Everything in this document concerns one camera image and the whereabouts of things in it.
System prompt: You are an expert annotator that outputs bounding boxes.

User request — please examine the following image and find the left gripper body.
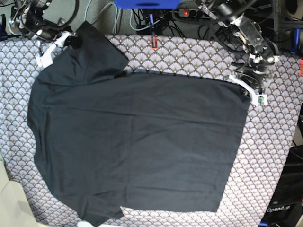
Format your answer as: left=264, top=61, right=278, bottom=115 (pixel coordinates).
left=239, top=60, right=274, bottom=91

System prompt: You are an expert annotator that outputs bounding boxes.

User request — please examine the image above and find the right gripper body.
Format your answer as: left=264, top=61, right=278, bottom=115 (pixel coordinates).
left=26, top=21, right=69, bottom=42

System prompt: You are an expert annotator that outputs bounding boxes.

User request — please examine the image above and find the black T-shirt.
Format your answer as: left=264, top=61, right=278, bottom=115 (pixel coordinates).
left=27, top=22, right=250, bottom=226

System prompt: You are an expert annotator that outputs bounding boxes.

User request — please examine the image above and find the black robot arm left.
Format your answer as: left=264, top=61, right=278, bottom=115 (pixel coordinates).
left=196, top=0, right=280, bottom=106

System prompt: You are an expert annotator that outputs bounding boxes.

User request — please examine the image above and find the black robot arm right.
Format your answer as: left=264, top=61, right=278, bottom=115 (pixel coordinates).
left=8, top=0, right=79, bottom=69

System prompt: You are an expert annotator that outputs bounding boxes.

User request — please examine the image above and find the fan-patterned grey tablecloth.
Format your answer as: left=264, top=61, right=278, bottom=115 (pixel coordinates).
left=0, top=35, right=303, bottom=227

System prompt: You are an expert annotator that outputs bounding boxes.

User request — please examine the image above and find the red clamp at right edge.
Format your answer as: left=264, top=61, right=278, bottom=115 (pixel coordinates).
left=300, top=59, right=303, bottom=76

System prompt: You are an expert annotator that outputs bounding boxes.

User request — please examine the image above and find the red and blue clamp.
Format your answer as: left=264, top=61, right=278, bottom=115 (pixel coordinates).
left=149, top=14, right=158, bottom=50

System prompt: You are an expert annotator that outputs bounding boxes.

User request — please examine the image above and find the black OpenArm box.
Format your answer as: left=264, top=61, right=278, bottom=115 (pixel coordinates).
left=259, top=145, right=303, bottom=227

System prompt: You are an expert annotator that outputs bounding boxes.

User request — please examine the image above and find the beige cardboard box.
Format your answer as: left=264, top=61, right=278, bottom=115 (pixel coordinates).
left=0, top=158, right=38, bottom=227

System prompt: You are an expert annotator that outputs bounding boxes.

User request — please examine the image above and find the white object at bottom edge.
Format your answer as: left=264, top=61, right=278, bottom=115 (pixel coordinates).
left=77, top=221, right=93, bottom=227

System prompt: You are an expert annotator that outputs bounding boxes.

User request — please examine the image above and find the blue plastic mount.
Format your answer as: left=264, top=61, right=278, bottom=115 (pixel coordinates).
left=114, top=0, right=180, bottom=9

